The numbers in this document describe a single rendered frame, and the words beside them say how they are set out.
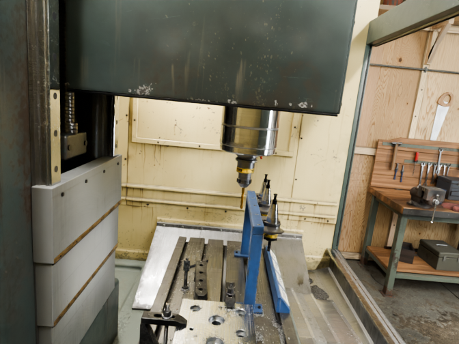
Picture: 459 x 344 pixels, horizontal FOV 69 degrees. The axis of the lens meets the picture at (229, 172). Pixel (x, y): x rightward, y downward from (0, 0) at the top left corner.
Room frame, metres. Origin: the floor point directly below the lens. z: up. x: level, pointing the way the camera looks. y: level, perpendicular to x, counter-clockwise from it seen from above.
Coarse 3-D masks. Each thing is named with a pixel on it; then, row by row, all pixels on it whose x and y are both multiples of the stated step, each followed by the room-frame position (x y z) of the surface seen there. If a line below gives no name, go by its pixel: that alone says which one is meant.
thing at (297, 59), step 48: (96, 0) 0.81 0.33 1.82; (144, 0) 0.81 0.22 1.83; (192, 0) 0.81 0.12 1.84; (240, 0) 0.81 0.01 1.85; (288, 0) 0.81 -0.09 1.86; (336, 0) 0.81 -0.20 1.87; (96, 48) 0.81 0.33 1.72; (144, 48) 0.81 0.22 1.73; (192, 48) 0.81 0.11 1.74; (240, 48) 0.81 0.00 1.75; (288, 48) 0.81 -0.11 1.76; (336, 48) 0.81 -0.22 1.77; (144, 96) 0.81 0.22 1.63; (192, 96) 0.81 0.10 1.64; (240, 96) 0.81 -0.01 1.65; (288, 96) 0.81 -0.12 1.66; (336, 96) 0.81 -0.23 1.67
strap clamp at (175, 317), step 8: (168, 304) 0.86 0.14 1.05; (144, 312) 0.87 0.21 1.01; (152, 312) 0.88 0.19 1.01; (160, 312) 0.88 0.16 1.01; (168, 312) 0.85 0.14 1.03; (144, 320) 0.85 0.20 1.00; (152, 320) 0.85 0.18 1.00; (160, 320) 0.85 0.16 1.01; (168, 320) 0.85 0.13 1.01; (176, 320) 0.85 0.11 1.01; (184, 320) 0.87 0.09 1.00; (144, 328) 0.85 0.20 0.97; (144, 336) 0.85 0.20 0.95; (152, 336) 0.86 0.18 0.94
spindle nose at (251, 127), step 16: (224, 112) 0.90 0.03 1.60; (240, 112) 0.86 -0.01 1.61; (256, 112) 0.86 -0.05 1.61; (272, 112) 0.87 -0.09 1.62; (224, 128) 0.89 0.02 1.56; (240, 128) 0.86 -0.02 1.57; (256, 128) 0.86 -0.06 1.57; (272, 128) 0.88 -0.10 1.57; (224, 144) 0.89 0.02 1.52; (240, 144) 0.86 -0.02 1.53; (256, 144) 0.86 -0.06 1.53; (272, 144) 0.88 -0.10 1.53
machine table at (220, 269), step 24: (192, 240) 1.65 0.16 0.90; (216, 240) 1.68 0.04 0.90; (168, 264) 1.38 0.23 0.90; (192, 264) 1.40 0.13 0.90; (216, 264) 1.42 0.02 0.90; (240, 264) 1.44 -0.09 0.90; (264, 264) 1.46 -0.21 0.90; (168, 288) 1.19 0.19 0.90; (192, 288) 1.20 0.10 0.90; (216, 288) 1.22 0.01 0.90; (240, 288) 1.24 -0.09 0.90; (264, 288) 1.25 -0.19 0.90; (168, 336) 0.92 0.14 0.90; (264, 336) 0.96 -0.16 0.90; (288, 336) 0.97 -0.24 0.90
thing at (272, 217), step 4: (272, 204) 1.15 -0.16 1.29; (276, 204) 1.14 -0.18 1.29; (272, 208) 1.14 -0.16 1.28; (276, 208) 1.14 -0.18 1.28; (268, 212) 1.15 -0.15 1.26; (272, 212) 1.14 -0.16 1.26; (276, 212) 1.14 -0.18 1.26; (268, 216) 1.14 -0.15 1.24; (272, 216) 1.14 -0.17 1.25; (276, 216) 1.14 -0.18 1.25; (268, 220) 1.14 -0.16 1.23; (272, 220) 1.13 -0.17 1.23; (276, 220) 1.14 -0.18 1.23
